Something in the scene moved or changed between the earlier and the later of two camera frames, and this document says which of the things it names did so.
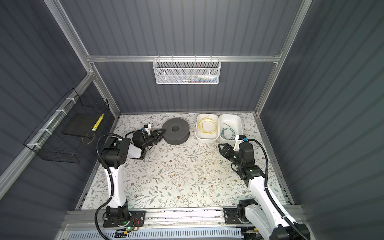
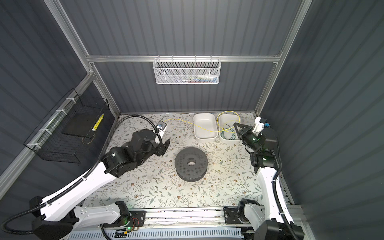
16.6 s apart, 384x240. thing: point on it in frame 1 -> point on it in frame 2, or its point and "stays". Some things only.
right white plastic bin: [230, 126] stays
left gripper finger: [159, 131] -> [164, 147]
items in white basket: [200, 78] stays
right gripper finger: [225, 154] -> [242, 138]
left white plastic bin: [207, 127] stays
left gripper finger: [158, 138] -> [160, 151]
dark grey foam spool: [177, 131] -> [188, 173]
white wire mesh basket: [187, 70] stays
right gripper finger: [227, 149] -> [245, 128]
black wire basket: [64, 134] stays
